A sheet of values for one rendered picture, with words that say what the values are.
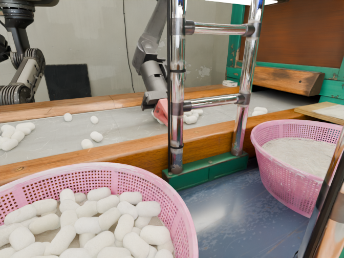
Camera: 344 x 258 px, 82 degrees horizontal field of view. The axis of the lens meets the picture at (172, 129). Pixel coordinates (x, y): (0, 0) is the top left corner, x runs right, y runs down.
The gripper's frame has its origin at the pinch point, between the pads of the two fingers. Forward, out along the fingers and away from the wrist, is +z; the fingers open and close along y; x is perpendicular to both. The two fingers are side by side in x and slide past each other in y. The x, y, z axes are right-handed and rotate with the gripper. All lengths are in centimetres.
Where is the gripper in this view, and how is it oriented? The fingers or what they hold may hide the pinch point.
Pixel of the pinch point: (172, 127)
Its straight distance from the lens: 48.8
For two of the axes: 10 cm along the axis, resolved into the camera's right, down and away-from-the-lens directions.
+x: -2.8, 4.8, 8.3
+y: 9.0, -1.7, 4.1
